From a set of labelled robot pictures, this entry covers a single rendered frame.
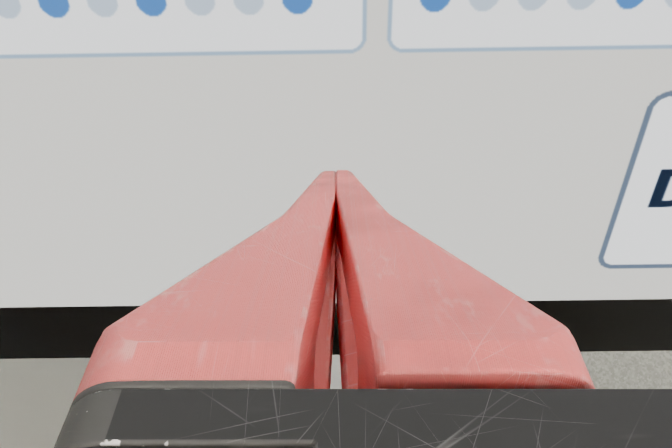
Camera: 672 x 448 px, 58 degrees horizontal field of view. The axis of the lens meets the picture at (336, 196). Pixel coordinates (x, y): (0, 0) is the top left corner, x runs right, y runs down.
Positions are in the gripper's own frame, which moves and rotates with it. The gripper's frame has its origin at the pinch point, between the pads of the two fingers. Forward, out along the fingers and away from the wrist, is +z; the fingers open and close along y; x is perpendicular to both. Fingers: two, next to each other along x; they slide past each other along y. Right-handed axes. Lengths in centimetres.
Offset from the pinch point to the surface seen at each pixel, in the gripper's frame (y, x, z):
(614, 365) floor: -50, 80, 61
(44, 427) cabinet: 29, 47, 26
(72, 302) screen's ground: 6.5, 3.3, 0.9
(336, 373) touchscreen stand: 0, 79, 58
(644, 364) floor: -55, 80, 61
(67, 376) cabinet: 34, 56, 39
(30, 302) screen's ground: 7.6, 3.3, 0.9
